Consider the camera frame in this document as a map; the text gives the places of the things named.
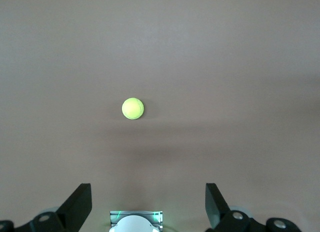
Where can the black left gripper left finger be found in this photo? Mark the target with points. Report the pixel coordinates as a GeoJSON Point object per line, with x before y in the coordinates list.
{"type": "Point", "coordinates": [72, 212]}

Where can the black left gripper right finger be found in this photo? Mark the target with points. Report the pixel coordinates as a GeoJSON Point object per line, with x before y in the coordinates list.
{"type": "Point", "coordinates": [220, 212]}

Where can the yellow tennis ball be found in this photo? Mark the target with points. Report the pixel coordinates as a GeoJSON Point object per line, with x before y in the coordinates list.
{"type": "Point", "coordinates": [132, 108]}

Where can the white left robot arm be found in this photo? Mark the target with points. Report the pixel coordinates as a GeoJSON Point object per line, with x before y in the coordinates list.
{"type": "Point", "coordinates": [131, 225]}

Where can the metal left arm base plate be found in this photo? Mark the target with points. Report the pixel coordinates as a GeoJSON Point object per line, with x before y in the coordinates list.
{"type": "Point", "coordinates": [136, 213]}

